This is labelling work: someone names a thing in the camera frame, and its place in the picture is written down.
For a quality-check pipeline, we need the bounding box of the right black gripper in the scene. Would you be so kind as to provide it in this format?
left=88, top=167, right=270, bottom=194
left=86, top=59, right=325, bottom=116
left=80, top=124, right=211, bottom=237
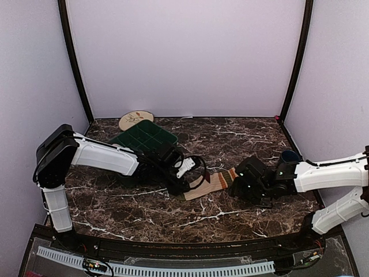
left=228, top=176, right=271, bottom=205

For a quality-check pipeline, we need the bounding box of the beige striped sock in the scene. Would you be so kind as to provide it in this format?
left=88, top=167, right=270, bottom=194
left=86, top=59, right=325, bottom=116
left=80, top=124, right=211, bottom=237
left=175, top=167, right=238, bottom=201

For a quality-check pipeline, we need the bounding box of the green divided organizer tray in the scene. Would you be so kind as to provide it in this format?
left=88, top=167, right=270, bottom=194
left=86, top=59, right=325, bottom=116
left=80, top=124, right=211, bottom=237
left=109, top=119, right=178, bottom=151

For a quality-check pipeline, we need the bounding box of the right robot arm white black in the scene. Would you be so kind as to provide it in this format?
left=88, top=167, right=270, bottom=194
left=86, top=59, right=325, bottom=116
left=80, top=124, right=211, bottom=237
left=229, top=150, right=368, bottom=250

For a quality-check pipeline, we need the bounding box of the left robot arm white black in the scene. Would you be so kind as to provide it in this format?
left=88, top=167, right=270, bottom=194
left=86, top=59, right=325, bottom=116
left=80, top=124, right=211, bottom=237
left=32, top=124, right=195, bottom=252

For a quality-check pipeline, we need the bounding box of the dark blue mug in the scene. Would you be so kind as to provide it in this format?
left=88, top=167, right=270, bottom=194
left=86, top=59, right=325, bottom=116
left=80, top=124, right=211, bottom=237
left=278, top=150, right=301, bottom=167

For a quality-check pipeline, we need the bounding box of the beige floral plate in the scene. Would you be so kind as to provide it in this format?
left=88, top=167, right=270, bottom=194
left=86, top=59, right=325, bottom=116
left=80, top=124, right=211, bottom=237
left=118, top=110, right=154, bottom=131

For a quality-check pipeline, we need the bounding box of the small circuit board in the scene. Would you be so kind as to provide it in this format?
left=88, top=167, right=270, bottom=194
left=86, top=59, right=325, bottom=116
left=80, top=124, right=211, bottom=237
left=82, top=259, right=108, bottom=274

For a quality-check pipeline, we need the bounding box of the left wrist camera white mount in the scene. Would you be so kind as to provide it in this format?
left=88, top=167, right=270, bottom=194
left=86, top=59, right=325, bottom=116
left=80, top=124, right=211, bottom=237
left=174, top=157, right=196, bottom=178

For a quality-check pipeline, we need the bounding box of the black front table rail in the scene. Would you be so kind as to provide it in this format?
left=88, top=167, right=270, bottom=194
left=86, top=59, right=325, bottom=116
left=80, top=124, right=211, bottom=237
left=62, top=232, right=316, bottom=259

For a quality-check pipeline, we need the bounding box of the white slotted cable duct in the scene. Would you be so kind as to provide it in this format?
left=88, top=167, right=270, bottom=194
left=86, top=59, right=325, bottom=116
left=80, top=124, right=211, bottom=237
left=36, top=246, right=276, bottom=276

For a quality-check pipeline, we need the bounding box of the right black frame post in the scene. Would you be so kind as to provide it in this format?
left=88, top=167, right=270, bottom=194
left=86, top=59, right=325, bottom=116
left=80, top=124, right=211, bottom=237
left=278, top=0, right=314, bottom=125

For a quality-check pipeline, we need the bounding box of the black frame post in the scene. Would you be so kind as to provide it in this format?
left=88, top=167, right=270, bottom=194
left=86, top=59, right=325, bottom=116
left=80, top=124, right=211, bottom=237
left=278, top=0, right=314, bottom=125
left=57, top=0, right=95, bottom=125

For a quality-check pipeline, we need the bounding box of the left black frame post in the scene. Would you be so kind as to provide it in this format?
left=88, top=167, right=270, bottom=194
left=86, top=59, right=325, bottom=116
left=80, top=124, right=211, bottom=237
left=57, top=0, right=95, bottom=125

